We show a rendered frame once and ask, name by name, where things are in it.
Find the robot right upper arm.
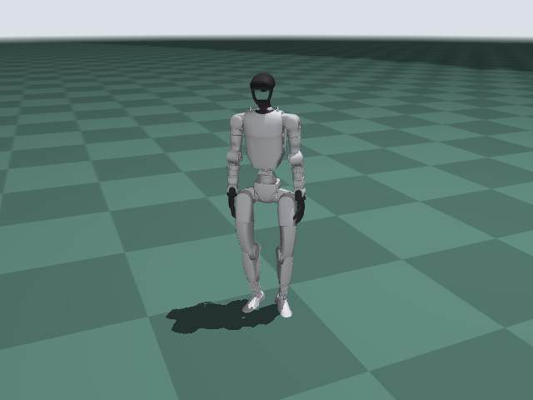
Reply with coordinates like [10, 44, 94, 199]
[227, 112, 245, 163]

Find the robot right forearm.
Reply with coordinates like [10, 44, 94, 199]
[227, 161, 240, 193]

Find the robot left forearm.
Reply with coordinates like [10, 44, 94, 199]
[291, 153, 306, 196]

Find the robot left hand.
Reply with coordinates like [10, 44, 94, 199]
[293, 190, 306, 223]

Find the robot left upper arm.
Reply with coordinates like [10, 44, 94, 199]
[281, 113, 301, 166]

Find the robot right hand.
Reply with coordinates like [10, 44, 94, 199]
[227, 187, 237, 218]

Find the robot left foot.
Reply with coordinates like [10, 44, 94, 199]
[275, 293, 292, 318]

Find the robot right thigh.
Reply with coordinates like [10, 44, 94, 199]
[235, 187, 262, 258]

